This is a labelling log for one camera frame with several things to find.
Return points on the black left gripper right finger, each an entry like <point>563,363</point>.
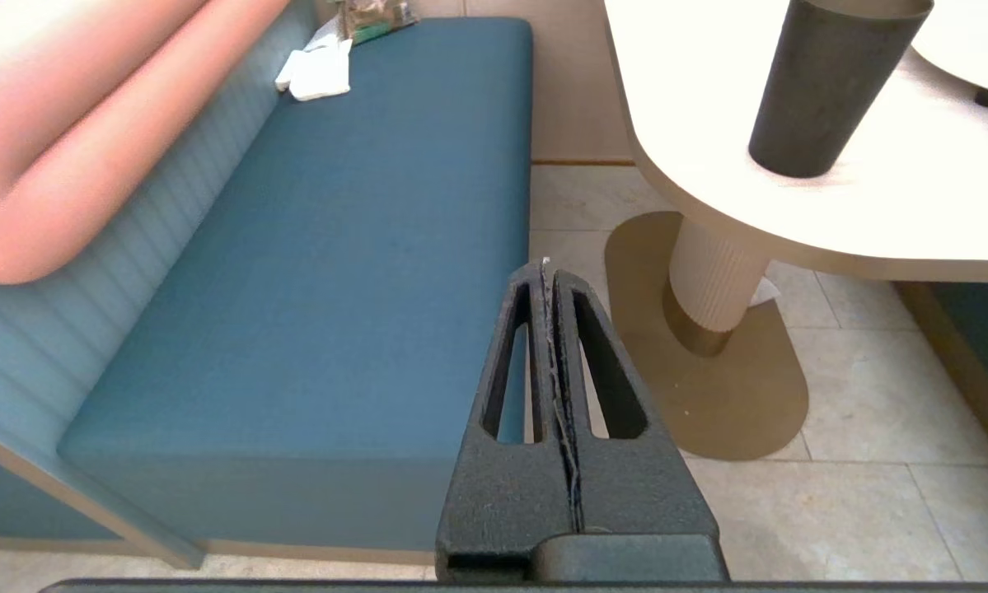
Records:
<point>634,494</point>

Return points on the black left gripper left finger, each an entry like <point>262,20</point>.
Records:
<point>506,494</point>

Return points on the dark tapered cup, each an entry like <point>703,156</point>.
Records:
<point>823,91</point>

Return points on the teal bench seat cushion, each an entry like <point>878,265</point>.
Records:
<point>337,288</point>
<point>984,329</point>

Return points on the teal striped bench backrest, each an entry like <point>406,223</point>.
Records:
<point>90,321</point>

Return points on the white folded napkin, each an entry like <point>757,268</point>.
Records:
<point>320,74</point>

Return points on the crumpled brown snack bag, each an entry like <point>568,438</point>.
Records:
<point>374,18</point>

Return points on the pink bolster cushion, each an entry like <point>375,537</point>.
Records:
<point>73,123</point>

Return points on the white dispenser with dark tea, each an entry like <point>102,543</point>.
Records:
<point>976,37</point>

